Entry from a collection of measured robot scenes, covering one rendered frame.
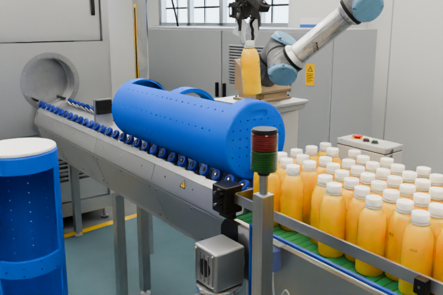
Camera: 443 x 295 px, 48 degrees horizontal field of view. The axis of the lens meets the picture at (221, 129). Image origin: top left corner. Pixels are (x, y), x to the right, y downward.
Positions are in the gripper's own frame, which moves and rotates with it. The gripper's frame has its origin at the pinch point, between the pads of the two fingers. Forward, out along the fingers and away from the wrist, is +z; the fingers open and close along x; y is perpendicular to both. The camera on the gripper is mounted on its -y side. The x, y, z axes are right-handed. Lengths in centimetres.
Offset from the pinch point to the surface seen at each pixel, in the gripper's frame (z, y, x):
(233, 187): 43, -23, 26
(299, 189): 40, -43, 18
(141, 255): 117, 89, 2
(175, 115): 27.7, 21.5, 18.6
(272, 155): 23, -57, 42
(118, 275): 124, 88, 16
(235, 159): 38.7, -10.7, 15.2
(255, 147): 21, -55, 45
